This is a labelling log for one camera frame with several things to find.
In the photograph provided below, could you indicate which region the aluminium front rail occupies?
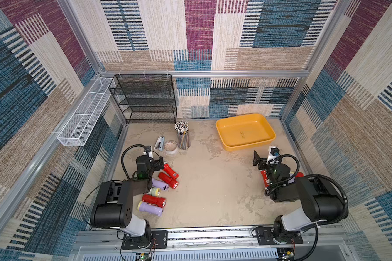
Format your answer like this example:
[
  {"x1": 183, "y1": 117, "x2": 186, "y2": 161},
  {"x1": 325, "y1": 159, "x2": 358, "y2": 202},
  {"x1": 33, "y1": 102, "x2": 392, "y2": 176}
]
[{"x1": 71, "y1": 223, "x2": 350, "y2": 252}]

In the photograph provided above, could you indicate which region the yellow plastic storage tray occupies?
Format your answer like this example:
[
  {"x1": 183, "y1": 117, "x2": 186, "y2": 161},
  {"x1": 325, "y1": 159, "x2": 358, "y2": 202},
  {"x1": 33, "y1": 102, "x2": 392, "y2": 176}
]
[{"x1": 216, "y1": 113, "x2": 277, "y2": 152}]

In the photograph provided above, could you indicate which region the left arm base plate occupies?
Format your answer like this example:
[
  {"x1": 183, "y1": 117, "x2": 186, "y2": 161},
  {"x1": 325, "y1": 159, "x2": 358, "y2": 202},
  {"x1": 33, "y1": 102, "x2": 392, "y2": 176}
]
[{"x1": 121, "y1": 230, "x2": 168, "y2": 250}]

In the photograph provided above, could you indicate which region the purple flashlight middle left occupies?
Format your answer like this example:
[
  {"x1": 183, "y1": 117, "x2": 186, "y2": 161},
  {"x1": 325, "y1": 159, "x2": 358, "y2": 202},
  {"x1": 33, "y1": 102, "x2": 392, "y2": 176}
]
[{"x1": 152, "y1": 178, "x2": 169, "y2": 191}]

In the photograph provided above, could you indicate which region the red flashlight far right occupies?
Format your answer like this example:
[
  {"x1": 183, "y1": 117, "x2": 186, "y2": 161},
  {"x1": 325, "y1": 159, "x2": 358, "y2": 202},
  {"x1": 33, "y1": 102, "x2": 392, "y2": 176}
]
[{"x1": 295, "y1": 172, "x2": 304, "y2": 178}]

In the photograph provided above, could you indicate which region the mesh cup of pencils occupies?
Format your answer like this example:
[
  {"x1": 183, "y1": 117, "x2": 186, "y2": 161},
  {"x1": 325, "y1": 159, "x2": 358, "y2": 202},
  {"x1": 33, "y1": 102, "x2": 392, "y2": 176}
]
[{"x1": 174, "y1": 121, "x2": 190, "y2": 150}]

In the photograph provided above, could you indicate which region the purple flashlight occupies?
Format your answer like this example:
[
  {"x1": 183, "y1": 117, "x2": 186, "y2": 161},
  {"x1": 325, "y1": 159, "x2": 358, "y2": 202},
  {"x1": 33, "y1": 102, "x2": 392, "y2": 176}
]
[
  {"x1": 137, "y1": 201, "x2": 163, "y2": 216},
  {"x1": 152, "y1": 178, "x2": 169, "y2": 191}
]

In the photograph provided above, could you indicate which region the white wire mesh basket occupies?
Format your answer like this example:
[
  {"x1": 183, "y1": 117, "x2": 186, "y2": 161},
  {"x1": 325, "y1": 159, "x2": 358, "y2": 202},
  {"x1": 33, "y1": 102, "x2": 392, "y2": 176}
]
[{"x1": 57, "y1": 78, "x2": 112, "y2": 147}]

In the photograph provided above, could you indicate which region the black wire mesh shelf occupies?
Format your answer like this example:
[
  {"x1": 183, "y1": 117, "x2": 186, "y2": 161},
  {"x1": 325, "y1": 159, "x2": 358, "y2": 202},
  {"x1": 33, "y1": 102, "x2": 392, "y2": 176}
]
[{"x1": 109, "y1": 74, "x2": 177, "y2": 124}]

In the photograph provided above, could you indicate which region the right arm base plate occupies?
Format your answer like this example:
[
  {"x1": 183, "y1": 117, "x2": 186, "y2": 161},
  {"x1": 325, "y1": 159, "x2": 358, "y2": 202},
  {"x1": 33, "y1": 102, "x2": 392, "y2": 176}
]
[{"x1": 251, "y1": 226, "x2": 303, "y2": 245}]

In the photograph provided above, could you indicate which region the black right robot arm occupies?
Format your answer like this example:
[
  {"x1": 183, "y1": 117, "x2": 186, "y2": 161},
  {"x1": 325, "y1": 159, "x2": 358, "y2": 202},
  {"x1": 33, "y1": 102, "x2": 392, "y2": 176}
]
[{"x1": 250, "y1": 146, "x2": 348, "y2": 261}]

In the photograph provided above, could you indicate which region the grey white stapler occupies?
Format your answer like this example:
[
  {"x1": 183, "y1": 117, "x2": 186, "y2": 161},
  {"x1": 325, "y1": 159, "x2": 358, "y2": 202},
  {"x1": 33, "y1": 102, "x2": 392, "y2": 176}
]
[{"x1": 155, "y1": 136, "x2": 164, "y2": 151}]

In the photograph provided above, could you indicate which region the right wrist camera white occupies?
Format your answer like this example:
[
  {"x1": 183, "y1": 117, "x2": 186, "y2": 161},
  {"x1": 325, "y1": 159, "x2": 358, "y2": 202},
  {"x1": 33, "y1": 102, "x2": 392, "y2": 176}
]
[{"x1": 267, "y1": 146, "x2": 280, "y2": 165}]

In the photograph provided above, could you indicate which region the red flashlight white flower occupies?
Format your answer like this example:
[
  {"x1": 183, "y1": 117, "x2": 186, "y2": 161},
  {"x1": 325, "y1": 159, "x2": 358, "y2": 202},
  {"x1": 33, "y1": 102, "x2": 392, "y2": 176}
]
[{"x1": 260, "y1": 170, "x2": 271, "y2": 189}]

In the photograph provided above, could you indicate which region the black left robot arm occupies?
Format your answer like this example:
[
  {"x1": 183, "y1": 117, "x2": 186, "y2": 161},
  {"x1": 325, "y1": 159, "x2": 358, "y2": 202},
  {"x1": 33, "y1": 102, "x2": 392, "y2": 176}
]
[{"x1": 81, "y1": 144, "x2": 163, "y2": 249}]

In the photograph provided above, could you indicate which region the purple flashlight bottom left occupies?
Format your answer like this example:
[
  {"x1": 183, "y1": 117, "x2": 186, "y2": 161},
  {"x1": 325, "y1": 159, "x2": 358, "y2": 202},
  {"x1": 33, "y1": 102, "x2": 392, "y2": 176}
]
[{"x1": 137, "y1": 201, "x2": 163, "y2": 216}]

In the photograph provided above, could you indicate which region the red flashlight lower left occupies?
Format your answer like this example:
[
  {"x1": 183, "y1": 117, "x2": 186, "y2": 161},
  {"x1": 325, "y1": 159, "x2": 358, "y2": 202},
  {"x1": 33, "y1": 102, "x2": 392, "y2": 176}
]
[{"x1": 142, "y1": 194, "x2": 167, "y2": 208}]

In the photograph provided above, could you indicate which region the red flashlight upper left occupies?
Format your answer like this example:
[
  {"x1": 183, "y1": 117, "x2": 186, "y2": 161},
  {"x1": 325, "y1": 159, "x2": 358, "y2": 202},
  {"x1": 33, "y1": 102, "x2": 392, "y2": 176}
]
[{"x1": 163, "y1": 162, "x2": 179, "y2": 179}]

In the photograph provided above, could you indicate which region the beige tape roll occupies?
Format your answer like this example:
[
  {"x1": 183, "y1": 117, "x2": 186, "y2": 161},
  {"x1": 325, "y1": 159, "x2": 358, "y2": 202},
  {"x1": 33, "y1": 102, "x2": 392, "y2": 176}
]
[{"x1": 163, "y1": 140, "x2": 179, "y2": 154}]

